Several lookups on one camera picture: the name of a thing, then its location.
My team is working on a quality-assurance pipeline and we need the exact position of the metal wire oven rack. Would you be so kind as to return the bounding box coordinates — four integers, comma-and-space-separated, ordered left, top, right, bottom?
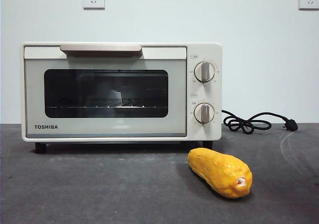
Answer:
47, 104, 167, 110

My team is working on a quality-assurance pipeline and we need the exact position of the cream oven knob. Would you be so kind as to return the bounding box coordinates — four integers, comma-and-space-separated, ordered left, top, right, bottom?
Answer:
193, 61, 216, 83
193, 103, 215, 124

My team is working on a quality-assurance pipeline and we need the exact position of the black power cable with plug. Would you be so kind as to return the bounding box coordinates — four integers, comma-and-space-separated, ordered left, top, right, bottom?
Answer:
221, 109, 299, 135

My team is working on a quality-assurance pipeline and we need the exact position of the cream Toshiba toaster oven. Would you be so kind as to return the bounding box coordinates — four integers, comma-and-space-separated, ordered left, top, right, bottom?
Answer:
20, 41, 223, 154

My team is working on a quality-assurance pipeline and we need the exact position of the yellow corn cob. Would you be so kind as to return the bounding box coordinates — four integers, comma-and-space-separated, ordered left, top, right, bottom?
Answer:
187, 147, 253, 199

